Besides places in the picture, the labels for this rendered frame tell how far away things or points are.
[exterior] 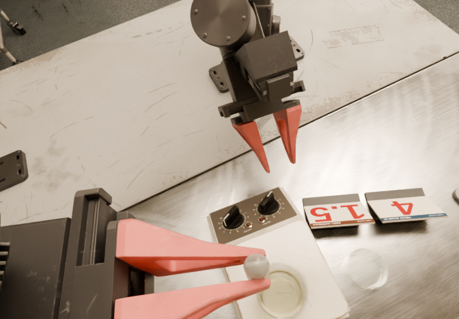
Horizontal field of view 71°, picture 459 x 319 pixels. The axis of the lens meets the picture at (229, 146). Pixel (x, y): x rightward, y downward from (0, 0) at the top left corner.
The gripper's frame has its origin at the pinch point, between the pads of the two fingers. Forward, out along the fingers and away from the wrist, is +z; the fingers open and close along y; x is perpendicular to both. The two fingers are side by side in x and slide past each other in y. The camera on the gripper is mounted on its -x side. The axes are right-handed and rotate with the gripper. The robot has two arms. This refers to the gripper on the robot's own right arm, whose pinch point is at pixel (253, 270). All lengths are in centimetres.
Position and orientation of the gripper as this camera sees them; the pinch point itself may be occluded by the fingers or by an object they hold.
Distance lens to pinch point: 19.4
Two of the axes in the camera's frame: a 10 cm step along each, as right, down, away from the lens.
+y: -1.2, -8.6, 5.0
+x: 0.9, 4.9, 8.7
